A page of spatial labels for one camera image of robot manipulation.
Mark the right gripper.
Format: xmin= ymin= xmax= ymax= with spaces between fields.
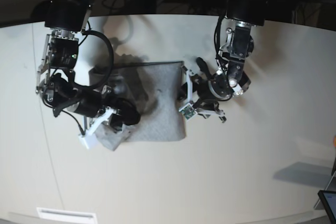
xmin=66 ymin=85 xmax=119 ymax=126

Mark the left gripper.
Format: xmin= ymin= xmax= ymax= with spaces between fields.
xmin=116 ymin=57 xmax=227 ymax=126

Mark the grey T-shirt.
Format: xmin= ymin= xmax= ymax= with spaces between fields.
xmin=94 ymin=61 xmax=186 ymax=151

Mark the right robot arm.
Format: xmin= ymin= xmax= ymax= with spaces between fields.
xmin=36 ymin=0 xmax=142 ymax=128

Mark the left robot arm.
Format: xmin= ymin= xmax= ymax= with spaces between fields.
xmin=178 ymin=0 xmax=267 ymax=122

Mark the white label strip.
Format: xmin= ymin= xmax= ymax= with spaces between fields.
xmin=36 ymin=207 xmax=98 ymax=223

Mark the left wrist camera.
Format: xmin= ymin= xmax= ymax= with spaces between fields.
xmin=179 ymin=103 xmax=197 ymax=121

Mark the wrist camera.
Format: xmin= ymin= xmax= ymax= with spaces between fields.
xmin=179 ymin=103 xmax=197 ymax=121
xmin=78 ymin=134 xmax=99 ymax=150

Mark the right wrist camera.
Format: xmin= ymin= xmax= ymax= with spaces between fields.
xmin=78 ymin=134 xmax=99 ymax=150

